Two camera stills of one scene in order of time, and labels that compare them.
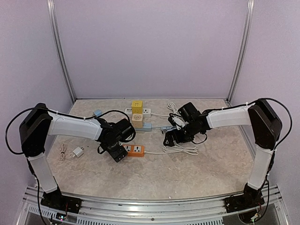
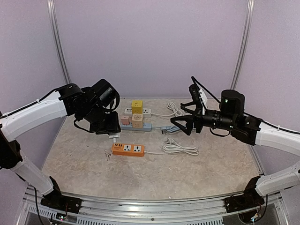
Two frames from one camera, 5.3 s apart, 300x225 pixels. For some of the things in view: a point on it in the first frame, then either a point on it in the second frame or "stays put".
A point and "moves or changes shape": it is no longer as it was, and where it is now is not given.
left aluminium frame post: (51, 10) stays put
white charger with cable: (77, 153) moves or changes shape
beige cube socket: (137, 120) stays put
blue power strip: (147, 127) stays put
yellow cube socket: (137, 107) stays put
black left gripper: (118, 155) → (112, 127)
